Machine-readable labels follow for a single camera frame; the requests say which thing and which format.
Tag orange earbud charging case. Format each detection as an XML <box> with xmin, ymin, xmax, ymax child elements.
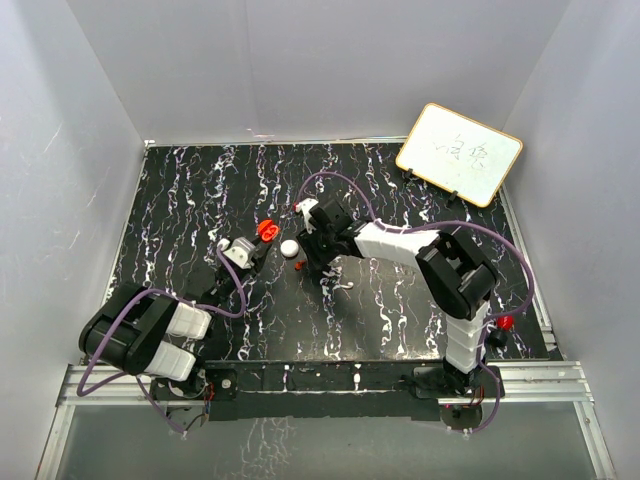
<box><xmin>257</xmin><ymin>219</ymin><xmax>280</xmax><ymax>243</ymax></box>

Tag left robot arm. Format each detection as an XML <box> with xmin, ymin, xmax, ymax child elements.
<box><xmin>77</xmin><ymin>236</ymin><xmax>271</xmax><ymax>399</ymax></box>

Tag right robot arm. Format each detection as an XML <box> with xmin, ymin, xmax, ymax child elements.
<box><xmin>294</xmin><ymin>199</ymin><xmax>497</xmax><ymax>397</ymax></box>

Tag white round disc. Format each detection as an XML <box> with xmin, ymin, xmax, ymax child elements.
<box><xmin>280</xmin><ymin>239</ymin><xmax>300</xmax><ymax>259</ymax></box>

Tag black base bar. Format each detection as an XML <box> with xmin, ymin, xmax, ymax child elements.
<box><xmin>151</xmin><ymin>360</ymin><xmax>505</xmax><ymax>421</ymax></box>

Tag small whiteboard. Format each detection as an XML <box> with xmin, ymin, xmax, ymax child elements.
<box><xmin>396</xmin><ymin>103</ymin><xmax>523</xmax><ymax>208</ymax></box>

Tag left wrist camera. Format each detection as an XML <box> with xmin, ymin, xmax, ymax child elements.
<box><xmin>217</xmin><ymin>237</ymin><xmax>257</xmax><ymax>270</ymax></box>

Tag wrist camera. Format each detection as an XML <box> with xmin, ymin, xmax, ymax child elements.
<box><xmin>217</xmin><ymin>237</ymin><xmax>257</xmax><ymax>270</ymax></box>
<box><xmin>294</xmin><ymin>198</ymin><xmax>318</xmax><ymax>234</ymax></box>

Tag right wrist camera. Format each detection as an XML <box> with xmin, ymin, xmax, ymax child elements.
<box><xmin>294</xmin><ymin>198</ymin><xmax>318</xmax><ymax>234</ymax></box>

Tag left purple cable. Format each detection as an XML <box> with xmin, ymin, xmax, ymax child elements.
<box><xmin>77</xmin><ymin>239</ymin><xmax>249</xmax><ymax>436</ymax></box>

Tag purple cable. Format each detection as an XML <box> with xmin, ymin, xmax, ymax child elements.
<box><xmin>77</xmin><ymin>239</ymin><xmax>249</xmax><ymax>436</ymax></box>
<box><xmin>294</xmin><ymin>171</ymin><xmax>536</xmax><ymax>434</ymax></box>

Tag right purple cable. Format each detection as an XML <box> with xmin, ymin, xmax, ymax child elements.
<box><xmin>294</xmin><ymin>171</ymin><xmax>536</xmax><ymax>434</ymax></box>

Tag aluminium rail frame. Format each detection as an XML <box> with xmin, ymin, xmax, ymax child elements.
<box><xmin>43</xmin><ymin>143</ymin><xmax>614</xmax><ymax>479</ymax></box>

